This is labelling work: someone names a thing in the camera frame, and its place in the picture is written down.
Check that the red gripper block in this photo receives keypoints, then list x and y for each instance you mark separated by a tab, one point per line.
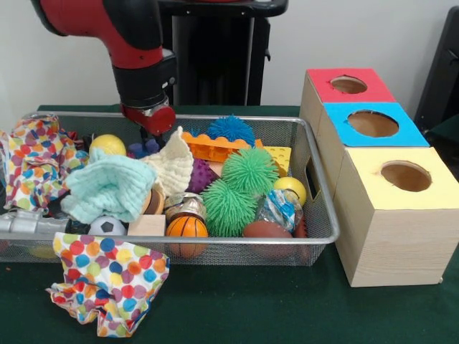
157	120

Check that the cream waffle cloth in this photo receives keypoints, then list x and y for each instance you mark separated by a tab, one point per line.
175	165

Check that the mint green waffle cloth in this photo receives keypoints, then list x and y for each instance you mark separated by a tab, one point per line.
107	186

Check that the blue spiky rubber ball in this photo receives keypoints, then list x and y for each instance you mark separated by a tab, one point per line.
231	129

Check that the plain wooden block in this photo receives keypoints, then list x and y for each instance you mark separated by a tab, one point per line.
147	225

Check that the green spiky rubber ball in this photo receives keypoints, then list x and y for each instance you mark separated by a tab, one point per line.
251	170
227	208

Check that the colourful polka dot cloth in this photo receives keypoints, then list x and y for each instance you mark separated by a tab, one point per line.
36	165
111	283

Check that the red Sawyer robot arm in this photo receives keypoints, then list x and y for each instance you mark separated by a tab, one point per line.
118	36

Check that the wooden box with three holes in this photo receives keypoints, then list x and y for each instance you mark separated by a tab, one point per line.
394	243

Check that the yellow tennis ball toy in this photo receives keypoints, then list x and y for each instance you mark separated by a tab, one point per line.
107	143

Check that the small orange basketball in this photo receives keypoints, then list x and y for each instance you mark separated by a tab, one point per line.
186	227

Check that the small soccer ball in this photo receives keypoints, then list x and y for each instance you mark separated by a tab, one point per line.
107	226

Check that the small brown football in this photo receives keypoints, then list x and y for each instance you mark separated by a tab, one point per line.
267	230

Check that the dark green tablecloth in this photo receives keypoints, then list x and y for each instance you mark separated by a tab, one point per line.
251	304
448	132

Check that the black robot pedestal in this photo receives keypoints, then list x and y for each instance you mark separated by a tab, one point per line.
222	53

